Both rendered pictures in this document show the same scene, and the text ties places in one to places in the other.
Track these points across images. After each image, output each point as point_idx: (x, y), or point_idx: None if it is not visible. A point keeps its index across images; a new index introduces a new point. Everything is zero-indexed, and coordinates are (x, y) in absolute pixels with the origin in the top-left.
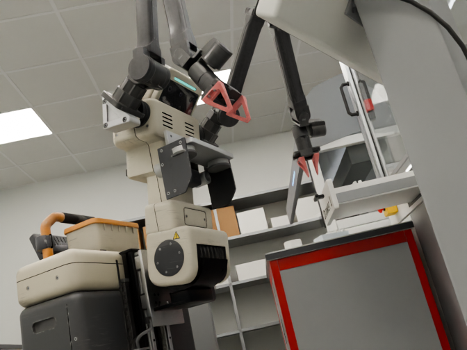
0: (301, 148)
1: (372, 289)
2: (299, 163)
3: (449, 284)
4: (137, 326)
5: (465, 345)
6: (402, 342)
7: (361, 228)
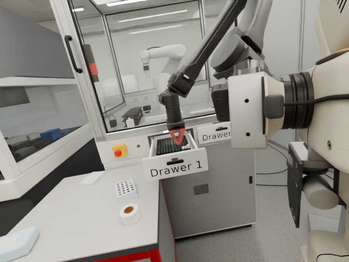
0: (180, 118)
1: (164, 213)
2: (173, 132)
3: (182, 190)
4: None
5: (179, 214)
6: (170, 233)
7: (39, 166)
